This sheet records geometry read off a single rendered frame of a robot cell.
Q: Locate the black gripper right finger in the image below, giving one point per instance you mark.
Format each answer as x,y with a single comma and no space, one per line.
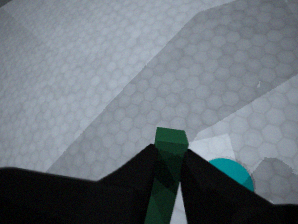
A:
210,196

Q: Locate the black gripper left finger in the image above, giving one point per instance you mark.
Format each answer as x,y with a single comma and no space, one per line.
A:
122,197

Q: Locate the cyan circle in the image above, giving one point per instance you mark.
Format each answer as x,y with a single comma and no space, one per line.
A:
234,170

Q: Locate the dark green square post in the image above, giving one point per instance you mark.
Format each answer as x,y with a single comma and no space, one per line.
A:
172,145

